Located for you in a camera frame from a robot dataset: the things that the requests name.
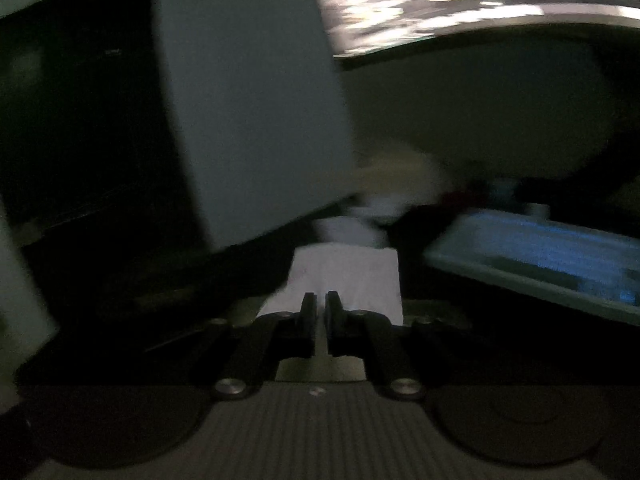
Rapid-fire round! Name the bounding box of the white tissue piece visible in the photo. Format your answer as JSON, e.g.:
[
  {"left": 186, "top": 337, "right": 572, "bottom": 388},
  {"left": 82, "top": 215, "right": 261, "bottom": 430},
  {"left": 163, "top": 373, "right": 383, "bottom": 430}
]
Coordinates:
[{"left": 315, "top": 215, "right": 386, "bottom": 251}]

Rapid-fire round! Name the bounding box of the white backlit keyboard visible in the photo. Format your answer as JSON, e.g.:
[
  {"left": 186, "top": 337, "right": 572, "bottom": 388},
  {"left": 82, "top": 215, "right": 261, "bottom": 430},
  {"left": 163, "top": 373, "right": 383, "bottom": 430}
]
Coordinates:
[{"left": 424, "top": 207, "right": 640, "bottom": 326}]

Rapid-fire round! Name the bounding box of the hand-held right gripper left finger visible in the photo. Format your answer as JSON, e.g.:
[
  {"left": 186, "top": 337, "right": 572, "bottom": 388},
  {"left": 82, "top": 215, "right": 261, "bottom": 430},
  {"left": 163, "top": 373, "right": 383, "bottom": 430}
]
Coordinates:
[{"left": 145, "top": 291, "right": 317, "bottom": 402}]

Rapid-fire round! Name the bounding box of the curved computer monitor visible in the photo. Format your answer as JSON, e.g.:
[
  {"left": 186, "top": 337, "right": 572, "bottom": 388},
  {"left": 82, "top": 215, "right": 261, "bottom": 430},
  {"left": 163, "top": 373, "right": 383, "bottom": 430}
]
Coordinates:
[{"left": 305, "top": 0, "right": 640, "bottom": 72}]

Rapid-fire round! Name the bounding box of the white panel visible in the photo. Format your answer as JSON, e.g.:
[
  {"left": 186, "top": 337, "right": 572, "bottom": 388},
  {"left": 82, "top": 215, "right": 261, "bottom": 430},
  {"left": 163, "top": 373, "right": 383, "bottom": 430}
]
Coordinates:
[{"left": 0, "top": 200, "right": 61, "bottom": 366}]

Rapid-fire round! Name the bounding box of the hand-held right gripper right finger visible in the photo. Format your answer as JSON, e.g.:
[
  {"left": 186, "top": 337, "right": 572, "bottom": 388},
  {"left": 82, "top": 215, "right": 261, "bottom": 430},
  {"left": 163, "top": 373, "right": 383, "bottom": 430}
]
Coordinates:
[{"left": 326, "top": 290, "right": 496, "bottom": 402}]

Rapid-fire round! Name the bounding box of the crumpled white tissue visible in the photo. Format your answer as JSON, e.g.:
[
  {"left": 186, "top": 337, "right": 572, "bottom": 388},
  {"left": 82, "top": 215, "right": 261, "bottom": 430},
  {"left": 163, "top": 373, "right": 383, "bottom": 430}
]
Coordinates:
[{"left": 350, "top": 195, "right": 401, "bottom": 223}]

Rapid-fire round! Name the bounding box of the white computer case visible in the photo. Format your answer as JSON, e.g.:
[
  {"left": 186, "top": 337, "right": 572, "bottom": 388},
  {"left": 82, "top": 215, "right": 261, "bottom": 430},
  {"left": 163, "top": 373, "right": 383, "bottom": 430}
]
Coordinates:
[{"left": 0, "top": 0, "right": 358, "bottom": 256}]

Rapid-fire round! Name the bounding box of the cream fluffy plush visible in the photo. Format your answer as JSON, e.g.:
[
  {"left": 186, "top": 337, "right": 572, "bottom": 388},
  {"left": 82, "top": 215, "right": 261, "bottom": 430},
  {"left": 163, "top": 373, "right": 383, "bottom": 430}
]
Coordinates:
[{"left": 357, "top": 147, "right": 446, "bottom": 201}]

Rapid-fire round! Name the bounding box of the white paper napkin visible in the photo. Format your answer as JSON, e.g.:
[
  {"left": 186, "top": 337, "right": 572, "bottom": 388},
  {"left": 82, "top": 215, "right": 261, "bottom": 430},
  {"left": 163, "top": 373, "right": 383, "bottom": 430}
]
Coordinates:
[{"left": 257, "top": 245, "right": 405, "bottom": 328}]

